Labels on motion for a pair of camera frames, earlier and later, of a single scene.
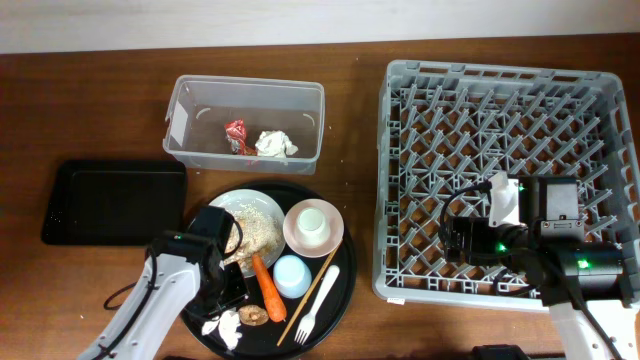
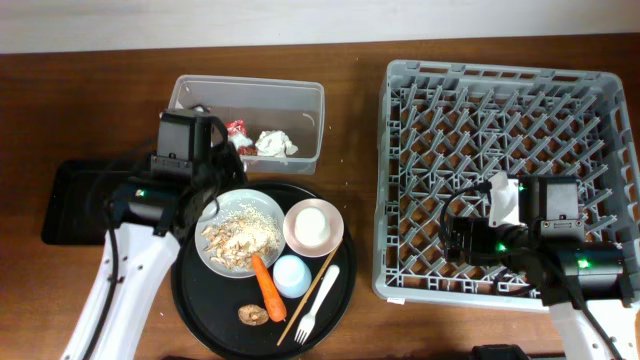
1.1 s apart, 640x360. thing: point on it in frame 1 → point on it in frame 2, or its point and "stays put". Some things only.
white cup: [312, 227] stays put
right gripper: [476, 229] stays put
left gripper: [239, 291] → [224, 154]
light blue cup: [292, 276] stays put
